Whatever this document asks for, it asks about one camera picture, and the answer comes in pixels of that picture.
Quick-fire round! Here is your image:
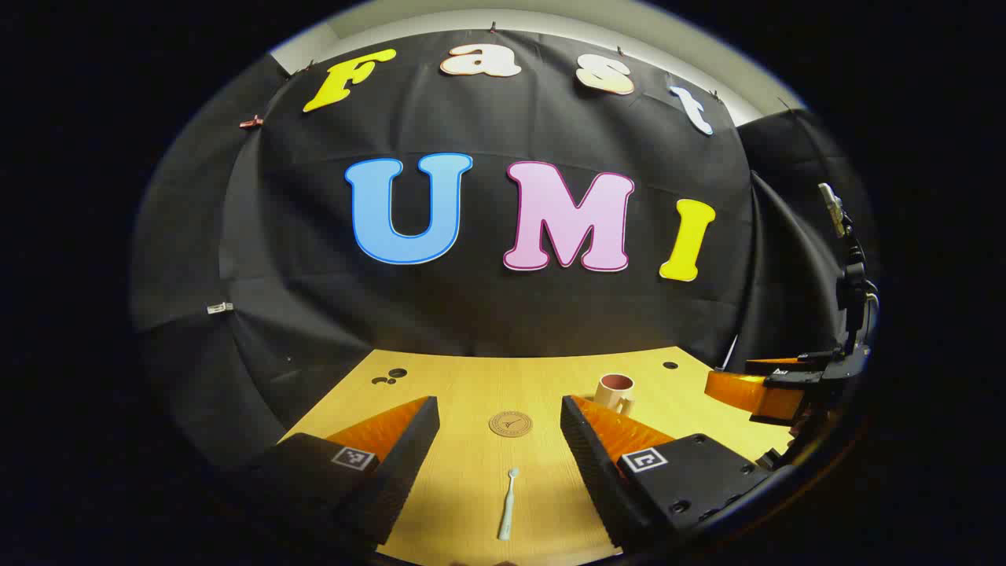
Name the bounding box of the wooden desktop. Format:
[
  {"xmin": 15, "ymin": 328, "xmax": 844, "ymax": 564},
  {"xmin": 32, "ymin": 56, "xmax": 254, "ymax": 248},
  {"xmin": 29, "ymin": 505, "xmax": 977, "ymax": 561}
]
[{"xmin": 279, "ymin": 346, "xmax": 795, "ymax": 566}]

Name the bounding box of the black backdrop cloth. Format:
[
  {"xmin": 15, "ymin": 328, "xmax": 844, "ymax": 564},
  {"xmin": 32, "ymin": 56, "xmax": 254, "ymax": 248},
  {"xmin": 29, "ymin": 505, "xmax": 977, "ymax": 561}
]
[{"xmin": 130, "ymin": 30, "xmax": 873, "ymax": 472}]

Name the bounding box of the pale green toothbrush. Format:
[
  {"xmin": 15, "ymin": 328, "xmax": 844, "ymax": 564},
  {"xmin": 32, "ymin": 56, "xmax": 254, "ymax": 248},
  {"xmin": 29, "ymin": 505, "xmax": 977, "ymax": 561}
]
[{"xmin": 497, "ymin": 468, "xmax": 520, "ymax": 542}]

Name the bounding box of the beige cup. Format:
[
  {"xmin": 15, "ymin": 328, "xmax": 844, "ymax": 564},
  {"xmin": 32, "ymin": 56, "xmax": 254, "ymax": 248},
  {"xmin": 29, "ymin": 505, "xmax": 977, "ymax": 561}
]
[{"xmin": 593, "ymin": 373, "xmax": 636, "ymax": 416}]

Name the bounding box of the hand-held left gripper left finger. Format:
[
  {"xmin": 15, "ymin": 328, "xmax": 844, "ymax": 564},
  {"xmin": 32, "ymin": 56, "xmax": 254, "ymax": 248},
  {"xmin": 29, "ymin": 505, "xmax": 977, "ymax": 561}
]
[{"xmin": 228, "ymin": 395, "xmax": 441, "ymax": 551}]

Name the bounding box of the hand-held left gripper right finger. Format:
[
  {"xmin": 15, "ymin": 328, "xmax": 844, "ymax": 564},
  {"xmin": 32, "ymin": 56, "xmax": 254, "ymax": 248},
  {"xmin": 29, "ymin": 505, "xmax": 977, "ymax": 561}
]
[{"xmin": 560, "ymin": 395, "xmax": 775, "ymax": 551}]

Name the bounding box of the round wooden coaster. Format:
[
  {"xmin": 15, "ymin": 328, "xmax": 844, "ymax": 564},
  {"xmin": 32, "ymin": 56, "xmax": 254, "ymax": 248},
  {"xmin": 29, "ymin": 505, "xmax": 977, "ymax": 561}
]
[{"xmin": 488, "ymin": 410, "xmax": 534, "ymax": 438}]

